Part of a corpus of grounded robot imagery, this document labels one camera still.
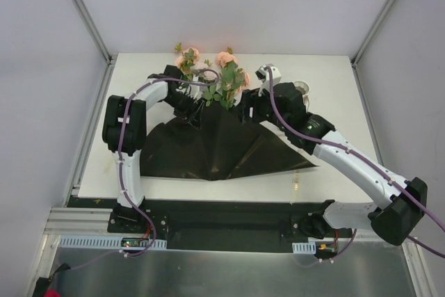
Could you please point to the black wrapping paper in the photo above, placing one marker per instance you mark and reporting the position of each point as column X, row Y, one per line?
column 221, row 148

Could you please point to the left white cable duct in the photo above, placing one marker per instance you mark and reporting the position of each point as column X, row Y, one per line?
column 111, row 243

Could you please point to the left aluminium corner post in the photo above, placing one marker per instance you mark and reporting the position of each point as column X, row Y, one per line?
column 92, row 30

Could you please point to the right white cable duct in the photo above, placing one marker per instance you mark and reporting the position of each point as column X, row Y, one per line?
column 304, row 248

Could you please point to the pink artificial flower bouquet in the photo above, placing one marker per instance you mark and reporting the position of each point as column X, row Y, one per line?
column 220, row 80

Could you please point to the white ribbed ceramic vase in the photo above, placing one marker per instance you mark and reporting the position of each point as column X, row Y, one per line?
column 304, row 88

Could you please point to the right aluminium corner post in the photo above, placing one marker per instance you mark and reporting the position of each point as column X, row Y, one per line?
column 373, row 31

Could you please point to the aluminium corner post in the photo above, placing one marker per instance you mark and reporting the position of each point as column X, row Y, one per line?
column 373, row 31
column 92, row 30

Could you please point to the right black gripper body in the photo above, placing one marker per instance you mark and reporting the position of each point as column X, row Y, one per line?
column 248, row 108

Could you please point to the aluminium frame rail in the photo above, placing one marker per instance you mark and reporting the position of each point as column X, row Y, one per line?
column 77, row 221

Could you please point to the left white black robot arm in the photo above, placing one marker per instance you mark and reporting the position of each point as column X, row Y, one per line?
column 125, row 124

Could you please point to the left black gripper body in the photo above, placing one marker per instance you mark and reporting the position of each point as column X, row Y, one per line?
column 194, row 113

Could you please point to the white cable duct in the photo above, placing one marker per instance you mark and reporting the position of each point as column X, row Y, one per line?
column 304, row 248
column 111, row 243

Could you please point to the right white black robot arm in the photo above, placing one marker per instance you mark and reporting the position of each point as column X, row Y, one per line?
column 397, row 203

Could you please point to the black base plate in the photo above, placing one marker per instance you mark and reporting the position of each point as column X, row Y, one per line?
column 226, row 226

